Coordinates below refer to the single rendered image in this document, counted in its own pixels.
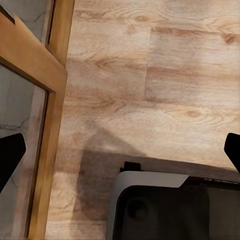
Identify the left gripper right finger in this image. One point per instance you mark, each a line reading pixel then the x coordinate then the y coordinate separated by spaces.
pixel 232 149

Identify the door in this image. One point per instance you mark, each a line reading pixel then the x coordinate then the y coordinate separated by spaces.
pixel 34 42

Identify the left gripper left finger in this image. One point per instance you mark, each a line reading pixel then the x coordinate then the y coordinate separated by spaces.
pixel 12 150

